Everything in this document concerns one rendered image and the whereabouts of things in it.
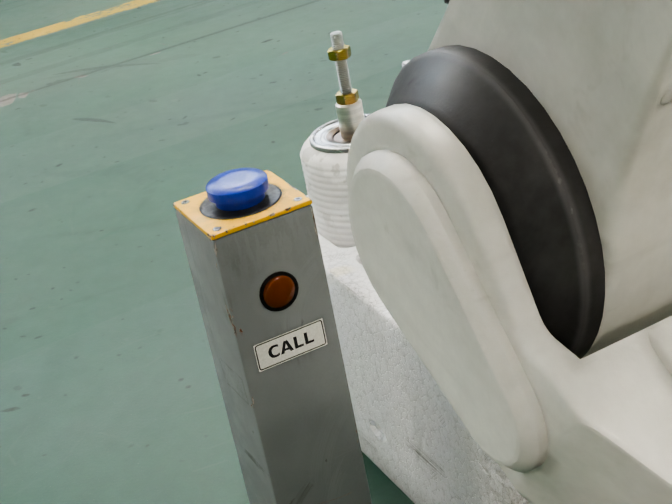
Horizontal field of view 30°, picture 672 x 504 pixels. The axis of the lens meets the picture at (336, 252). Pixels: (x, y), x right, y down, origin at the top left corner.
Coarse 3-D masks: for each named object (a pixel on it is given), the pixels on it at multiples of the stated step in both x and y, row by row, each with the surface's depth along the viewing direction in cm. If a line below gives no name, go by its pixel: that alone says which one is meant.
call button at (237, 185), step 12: (240, 168) 81; (252, 168) 81; (216, 180) 80; (228, 180) 79; (240, 180) 79; (252, 180) 79; (264, 180) 79; (216, 192) 78; (228, 192) 78; (240, 192) 78; (252, 192) 78; (264, 192) 79; (216, 204) 80; (228, 204) 79; (240, 204) 79; (252, 204) 79
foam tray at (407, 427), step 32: (352, 256) 101; (352, 288) 96; (352, 320) 98; (384, 320) 92; (352, 352) 100; (384, 352) 94; (352, 384) 103; (384, 384) 96; (416, 384) 90; (384, 416) 99; (416, 416) 93; (448, 416) 87; (384, 448) 102; (416, 448) 95; (448, 448) 89; (480, 448) 84; (416, 480) 97; (448, 480) 91; (480, 480) 86
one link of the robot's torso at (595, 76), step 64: (512, 0) 46; (576, 0) 43; (640, 0) 40; (448, 64) 49; (512, 64) 48; (576, 64) 44; (640, 64) 41; (512, 128) 47; (576, 128) 45; (640, 128) 42; (512, 192) 47; (576, 192) 46; (640, 192) 45; (576, 256) 46; (640, 256) 47; (576, 320) 48; (640, 320) 50
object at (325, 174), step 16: (304, 144) 106; (304, 160) 104; (320, 160) 102; (336, 160) 101; (304, 176) 106; (320, 176) 103; (336, 176) 102; (320, 192) 104; (336, 192) 103; (320, 208) 105; (336, 208) 103; (320, 224) 106; (336, 224) 104; (336, 240) 105; (352, 240) 104
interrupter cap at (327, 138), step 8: (336, 120) 108; (320, 128) 107; (328, 128) 106; (336, 128) 106; (312, 136) 105; (320, 136) 105; (328, 136) 105; (336, 136) 105; (312, 144) 104; (320, 144) 104; (328, 144) 103; (336, 144) 103; (344, 144) 102; (328, 152) 102; (336, 152) 102; (344, 152) 102
